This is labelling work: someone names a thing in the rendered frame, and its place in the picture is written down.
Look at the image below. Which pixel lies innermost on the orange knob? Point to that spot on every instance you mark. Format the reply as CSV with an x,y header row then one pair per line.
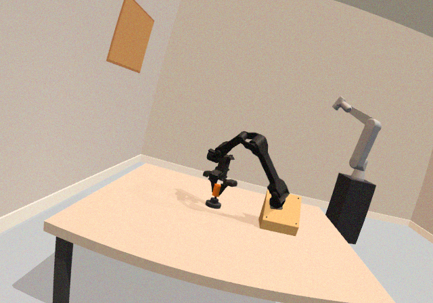
x,y
216,190

